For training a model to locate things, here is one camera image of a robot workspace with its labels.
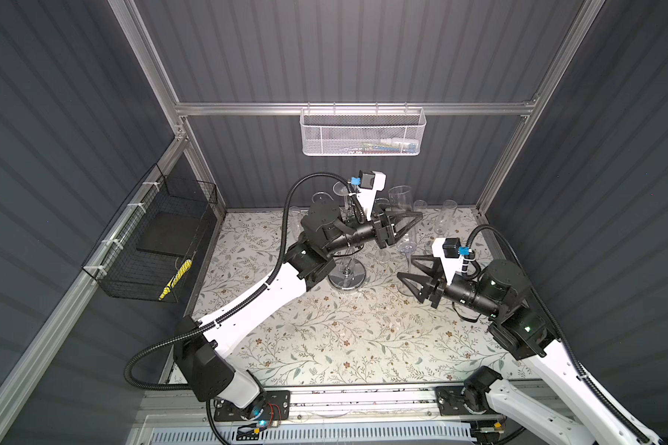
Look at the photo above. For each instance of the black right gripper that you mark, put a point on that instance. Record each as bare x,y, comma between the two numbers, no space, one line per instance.
435,286

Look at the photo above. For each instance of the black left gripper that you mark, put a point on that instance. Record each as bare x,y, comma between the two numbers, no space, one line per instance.
382,230

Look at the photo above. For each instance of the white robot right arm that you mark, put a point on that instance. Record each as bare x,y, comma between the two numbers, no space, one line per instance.
521,324

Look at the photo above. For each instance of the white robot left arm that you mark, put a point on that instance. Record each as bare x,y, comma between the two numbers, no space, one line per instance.
201,347

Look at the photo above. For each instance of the chrome wine glass rack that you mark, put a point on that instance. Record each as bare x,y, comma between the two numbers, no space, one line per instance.
349,272

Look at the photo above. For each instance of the items in white basket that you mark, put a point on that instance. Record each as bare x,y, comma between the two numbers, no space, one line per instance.
382,146

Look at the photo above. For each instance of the white ventilated cover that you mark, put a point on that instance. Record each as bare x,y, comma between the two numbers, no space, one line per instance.
370,433

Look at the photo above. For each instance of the yellow black tool in basket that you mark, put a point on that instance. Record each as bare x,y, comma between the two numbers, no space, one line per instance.
171,285

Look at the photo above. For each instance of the black pad in basket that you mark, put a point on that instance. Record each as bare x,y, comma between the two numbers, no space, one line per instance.
169,234

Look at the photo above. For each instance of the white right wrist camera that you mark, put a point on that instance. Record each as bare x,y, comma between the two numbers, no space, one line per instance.
456,259

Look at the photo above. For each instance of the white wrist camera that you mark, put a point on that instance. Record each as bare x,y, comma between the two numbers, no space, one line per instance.
456,259
367,185

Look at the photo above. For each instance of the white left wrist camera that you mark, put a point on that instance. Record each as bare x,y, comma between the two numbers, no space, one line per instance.
367,185

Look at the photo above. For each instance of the white wire mesh basket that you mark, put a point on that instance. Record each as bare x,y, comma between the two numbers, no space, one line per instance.
325,130

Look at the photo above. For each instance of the black wire basket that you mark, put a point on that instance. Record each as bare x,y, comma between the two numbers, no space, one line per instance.
123,272

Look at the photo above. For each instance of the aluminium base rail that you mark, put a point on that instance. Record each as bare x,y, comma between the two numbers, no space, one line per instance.
319,405

